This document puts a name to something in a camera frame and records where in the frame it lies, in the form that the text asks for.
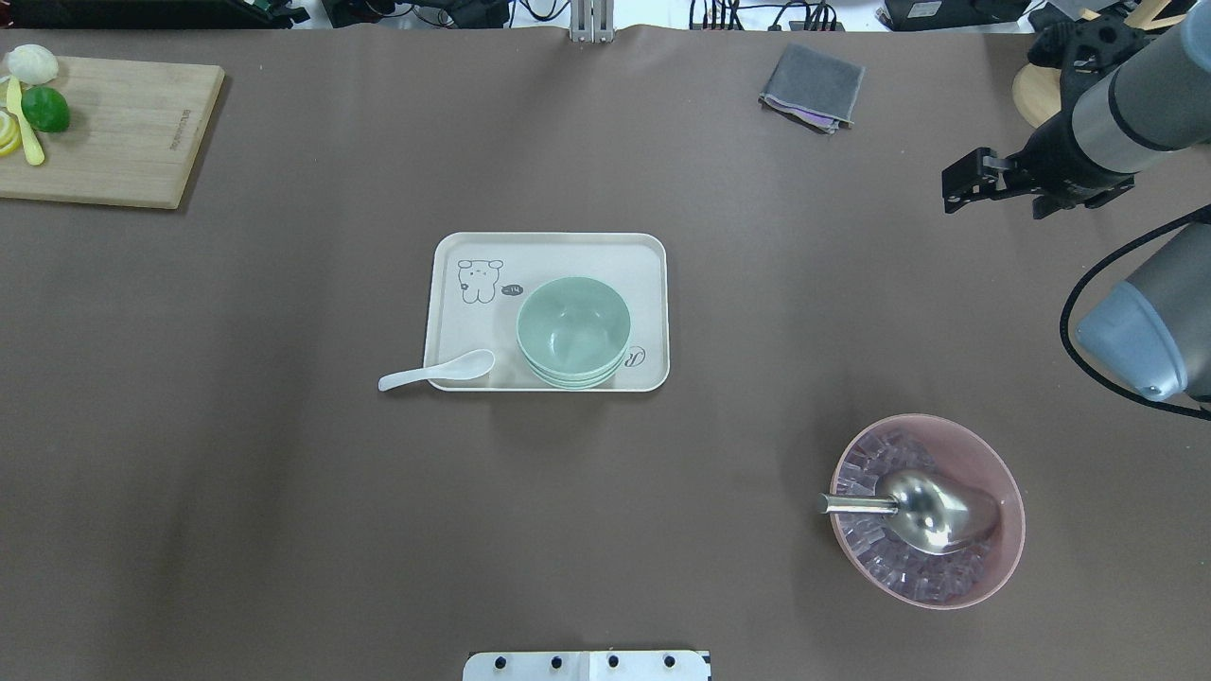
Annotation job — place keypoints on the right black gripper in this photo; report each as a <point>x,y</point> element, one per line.
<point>1048,154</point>

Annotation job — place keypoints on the green bowl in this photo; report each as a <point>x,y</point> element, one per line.
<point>612,367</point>
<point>574,385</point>
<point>574,324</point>

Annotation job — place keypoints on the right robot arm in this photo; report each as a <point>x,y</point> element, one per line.
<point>1137,322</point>

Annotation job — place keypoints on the wooden mug tree stand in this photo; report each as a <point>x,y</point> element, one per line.
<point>1036,89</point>

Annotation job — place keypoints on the grey folded cloth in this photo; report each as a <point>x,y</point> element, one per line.
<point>817,89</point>

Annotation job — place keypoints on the pink bowl with ice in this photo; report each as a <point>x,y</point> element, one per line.
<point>931,443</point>

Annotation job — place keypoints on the metal ice scoop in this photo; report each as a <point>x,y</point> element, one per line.
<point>930,512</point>

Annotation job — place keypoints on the green bowl on tray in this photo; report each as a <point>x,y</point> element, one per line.
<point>574,385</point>

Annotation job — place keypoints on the beige serving tray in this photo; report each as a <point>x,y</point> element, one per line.
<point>480,279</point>

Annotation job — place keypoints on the white ceramic spoon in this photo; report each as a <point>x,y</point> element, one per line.
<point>467,366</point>

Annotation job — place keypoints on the bamboo cutting board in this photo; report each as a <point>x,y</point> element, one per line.
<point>135,134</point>

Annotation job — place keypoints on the green lime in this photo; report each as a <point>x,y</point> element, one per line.
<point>46,109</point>

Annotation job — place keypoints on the white garlic bulb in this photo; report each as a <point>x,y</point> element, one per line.
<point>32,63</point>

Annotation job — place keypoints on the lemon slice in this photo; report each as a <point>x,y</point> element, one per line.
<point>11,138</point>

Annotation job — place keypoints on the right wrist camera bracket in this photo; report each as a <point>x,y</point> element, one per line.
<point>1085,52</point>

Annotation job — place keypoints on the aluminium frame post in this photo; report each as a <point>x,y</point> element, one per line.
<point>592,21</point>

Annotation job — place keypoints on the white camera pillar mount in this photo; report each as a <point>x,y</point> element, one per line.
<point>589,665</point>

